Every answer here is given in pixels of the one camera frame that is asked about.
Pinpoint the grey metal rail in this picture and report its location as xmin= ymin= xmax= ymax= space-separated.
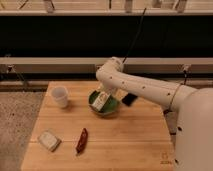
xmin=0 ymin=57 xmax=213 ymax=74

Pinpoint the beige sponge block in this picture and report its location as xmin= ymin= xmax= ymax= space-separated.
xmin=38 ymin=131 xmax=61 ymax=152

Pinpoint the white labelled bottle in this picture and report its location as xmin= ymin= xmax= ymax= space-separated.
xmin=92 ymin=92 xmax=110 ymax=111

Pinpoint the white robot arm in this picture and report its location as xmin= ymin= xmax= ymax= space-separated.
xmin=96 ymin=57 xmax=213 ymax=171

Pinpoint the black cable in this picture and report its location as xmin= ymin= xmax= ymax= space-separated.
xmin=121 ymin=7 xmax=148 ymax=64

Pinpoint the green ceramic bowl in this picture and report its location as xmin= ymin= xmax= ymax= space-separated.
xmin=88 ymin=91 xmax=119 ymax=117

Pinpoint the white plastic cup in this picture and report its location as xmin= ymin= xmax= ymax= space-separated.
xmin=51 ymin=86 xmax=68 ymax=108

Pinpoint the black flat object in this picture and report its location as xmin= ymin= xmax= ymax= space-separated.
xmin=122 ymin=93 xmax=137 ymax=106

